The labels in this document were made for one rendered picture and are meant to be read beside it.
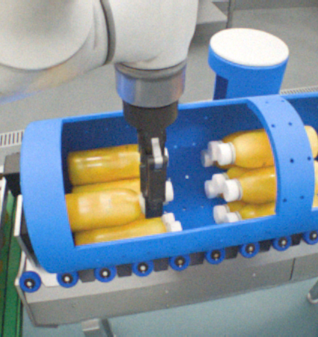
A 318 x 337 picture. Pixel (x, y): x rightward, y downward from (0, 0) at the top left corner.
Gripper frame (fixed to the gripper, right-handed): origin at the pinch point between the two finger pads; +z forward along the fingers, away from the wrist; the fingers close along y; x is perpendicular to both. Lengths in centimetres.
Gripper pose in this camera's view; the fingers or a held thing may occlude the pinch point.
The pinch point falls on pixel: (150, 192)
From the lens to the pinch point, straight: 60.3
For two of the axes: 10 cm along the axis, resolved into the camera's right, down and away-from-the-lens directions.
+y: -1.8, -7.1, 6.8
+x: -9.8, 1.2, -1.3
